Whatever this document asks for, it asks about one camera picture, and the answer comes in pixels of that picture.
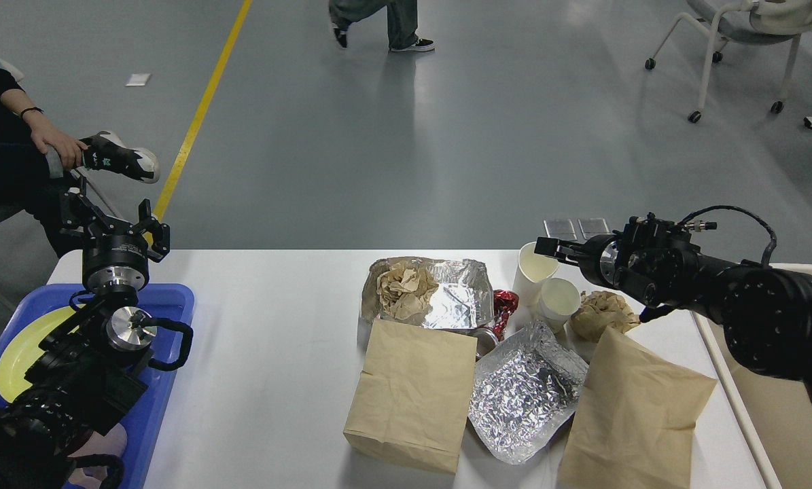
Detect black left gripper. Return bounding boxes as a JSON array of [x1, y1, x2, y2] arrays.
[[50, 191, 171, 292]]

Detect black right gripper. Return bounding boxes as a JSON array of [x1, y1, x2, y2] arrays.
[[534, 234, 627, 290]]

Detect white paper cup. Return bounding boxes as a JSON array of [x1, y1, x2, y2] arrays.
[[536, 278, 582, 335], [511, 241, 560, 307]]

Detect foil container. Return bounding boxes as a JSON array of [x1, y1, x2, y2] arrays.
[[468, 320, 588, 465]]

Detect yellow plastic plate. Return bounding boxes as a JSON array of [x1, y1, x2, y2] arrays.
[[0, 306, 74, 403]]

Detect brown paper bag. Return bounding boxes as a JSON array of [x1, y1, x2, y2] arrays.
[[558, 330, 717, 488], [343, 319, 477, 474]]

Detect pink mug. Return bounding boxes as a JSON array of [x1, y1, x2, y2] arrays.
[[68, 424, 127, 488]]

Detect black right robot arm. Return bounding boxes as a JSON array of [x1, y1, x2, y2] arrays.
[[534, 210, 812, 403]]

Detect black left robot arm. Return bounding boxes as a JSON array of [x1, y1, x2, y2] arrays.
[[0, 188, 194, 488]]

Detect person's hand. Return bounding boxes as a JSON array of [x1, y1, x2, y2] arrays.
[[21, 109, 88, 170]]

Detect floor outlet plate left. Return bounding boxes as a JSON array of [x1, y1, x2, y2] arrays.
[[544, 219, 579, 241]]

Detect floor outlet plate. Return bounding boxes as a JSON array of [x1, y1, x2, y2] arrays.
[[578, 219, 611, 240], [544, 219, 579, 241]]

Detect floor outlet plate right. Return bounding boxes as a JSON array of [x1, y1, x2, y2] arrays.
[[578, 219, 611, 240]]

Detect crumpled brown paper ball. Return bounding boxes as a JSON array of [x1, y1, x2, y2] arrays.
[[569, 291, 641, 344]]

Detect crushed red can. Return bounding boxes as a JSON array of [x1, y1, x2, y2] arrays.
[[469, 290, 518, 360]]

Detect foil tray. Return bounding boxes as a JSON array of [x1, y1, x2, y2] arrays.
[[360, 257, 495, 331]]

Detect seated person in black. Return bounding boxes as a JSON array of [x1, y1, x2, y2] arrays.
[[0, 64, 77, 257]]

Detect crumpled brown paper in tray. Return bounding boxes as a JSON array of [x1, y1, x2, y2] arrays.
[[376, 262, 439, 320]]

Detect beige waste bin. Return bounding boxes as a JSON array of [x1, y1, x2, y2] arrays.
[[691, 264, 812, 489]]

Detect walking person in jeans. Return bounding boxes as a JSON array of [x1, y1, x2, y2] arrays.
[[328, 0, 436, 53]]

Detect white office chair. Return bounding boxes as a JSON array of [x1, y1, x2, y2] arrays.
[[660, 1, 812, 124]]

